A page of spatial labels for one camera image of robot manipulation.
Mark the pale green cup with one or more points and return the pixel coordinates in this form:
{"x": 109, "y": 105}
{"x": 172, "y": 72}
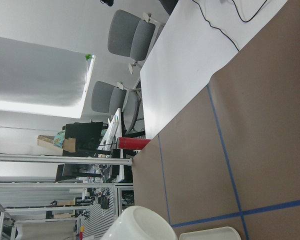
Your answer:
{"x": 139, "y": 223}

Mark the red cylinder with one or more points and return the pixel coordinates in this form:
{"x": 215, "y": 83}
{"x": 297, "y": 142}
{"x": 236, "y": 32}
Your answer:
{"x": 128, "y": 143}

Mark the grey office chair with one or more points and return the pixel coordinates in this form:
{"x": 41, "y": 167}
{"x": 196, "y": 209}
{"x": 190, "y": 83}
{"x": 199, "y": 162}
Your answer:
{"x": 131, "y": 36}
{"x": 107, "y": 99}

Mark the cream serving tray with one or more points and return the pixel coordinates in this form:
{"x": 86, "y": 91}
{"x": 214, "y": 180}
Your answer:
{"x": 221, "y": 233}

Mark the aluminium frame post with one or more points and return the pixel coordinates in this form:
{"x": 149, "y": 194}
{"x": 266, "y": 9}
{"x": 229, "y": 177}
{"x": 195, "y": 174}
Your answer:
{"x": 63, "y": 159}

